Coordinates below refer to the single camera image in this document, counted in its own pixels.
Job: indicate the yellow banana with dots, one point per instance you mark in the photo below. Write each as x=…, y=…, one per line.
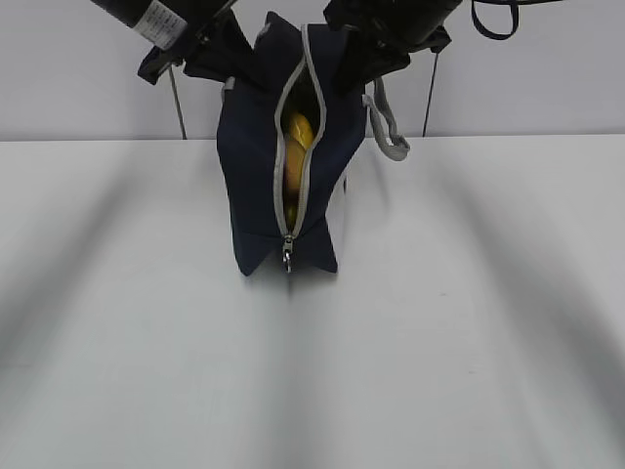
x=299, y=137

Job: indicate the navy blue zipper bag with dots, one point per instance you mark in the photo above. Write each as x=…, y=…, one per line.
x=284, y=151

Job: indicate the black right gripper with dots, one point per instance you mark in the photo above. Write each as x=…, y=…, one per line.
x=382, y=35

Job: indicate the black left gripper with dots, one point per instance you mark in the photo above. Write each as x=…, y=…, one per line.
x=204, y=37

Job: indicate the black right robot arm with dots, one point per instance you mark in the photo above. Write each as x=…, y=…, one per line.
x=383, y=34

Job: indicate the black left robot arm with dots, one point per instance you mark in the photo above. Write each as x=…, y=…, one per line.
x=129, y=12

